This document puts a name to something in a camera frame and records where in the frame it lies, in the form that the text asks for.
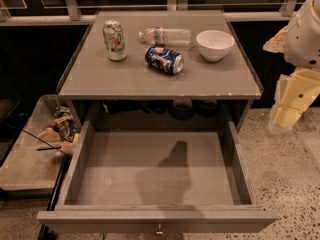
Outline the open grey top drawer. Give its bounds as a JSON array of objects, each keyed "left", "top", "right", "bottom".
[{"left": 37, "top": 120, "right": 277, "bottom": 234}]

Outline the black stick in bin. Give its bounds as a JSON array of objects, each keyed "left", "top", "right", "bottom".
[{"left": 21, "top": 129, "right": 69, "bottom": 156}]

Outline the white ceramic bowl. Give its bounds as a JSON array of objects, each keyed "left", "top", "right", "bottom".
[{"left": 196, "top": 30, "right": 235, "bottom": 62}]

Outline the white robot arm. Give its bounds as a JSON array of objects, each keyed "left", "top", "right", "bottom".
[{"left": 263, "top": 0, "right": 320, "bottom": 133}]

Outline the snack bags pile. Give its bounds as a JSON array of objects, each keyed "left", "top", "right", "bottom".
[{"left": 36, "top": 106, "right": 80, "bottom": 155}]

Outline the metal drawer knob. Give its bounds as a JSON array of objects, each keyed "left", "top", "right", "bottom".
[{"left": 154, "top": 224, "right": 164, "bottom": 236}]

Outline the grey plastic bin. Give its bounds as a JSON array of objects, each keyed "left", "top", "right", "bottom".
[{"left": 0, "top": 95, "right": 65, "bottom": 195}]

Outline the metal window railing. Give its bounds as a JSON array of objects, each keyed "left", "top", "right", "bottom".
[{"left": 0, "top": 0, "right": 305, "bottom": 26}]

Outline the clear plastic water bottle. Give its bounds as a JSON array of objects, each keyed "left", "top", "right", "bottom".
[{"left": 139, "top": 27, "right": 192, "bottom": 47}]

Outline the blue pepsi can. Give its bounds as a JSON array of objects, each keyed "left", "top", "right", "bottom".
[{"left": 145, "top": 46, "right": 184, "bottom": 75}]

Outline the green white soda can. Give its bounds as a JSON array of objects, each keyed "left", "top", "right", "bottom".
[{"left": 103, "top": 20, "right": 126, "bottom": 61}]

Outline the grey cabinet with top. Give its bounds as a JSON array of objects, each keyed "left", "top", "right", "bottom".
[{"left": 58, "top": 11, "right": 263, "bottom": 121}]

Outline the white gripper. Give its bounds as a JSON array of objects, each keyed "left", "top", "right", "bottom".
[{"left": 268, "top": 67, "right": 320, "bottom": 131}]

